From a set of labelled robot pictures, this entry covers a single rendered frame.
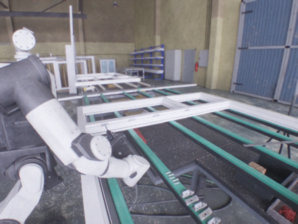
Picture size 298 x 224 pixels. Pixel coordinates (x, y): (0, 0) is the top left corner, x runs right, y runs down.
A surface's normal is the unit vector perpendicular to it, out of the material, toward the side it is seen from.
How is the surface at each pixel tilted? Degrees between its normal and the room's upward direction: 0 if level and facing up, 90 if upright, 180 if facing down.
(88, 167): 88
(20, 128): 102
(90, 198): 0
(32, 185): 90
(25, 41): 91
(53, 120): 65
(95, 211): 0
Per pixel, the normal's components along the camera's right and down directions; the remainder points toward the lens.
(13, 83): 0.76, 0.07
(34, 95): 0.55, -0.14
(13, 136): 0.67, 0.44
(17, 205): 0.52, 0.28
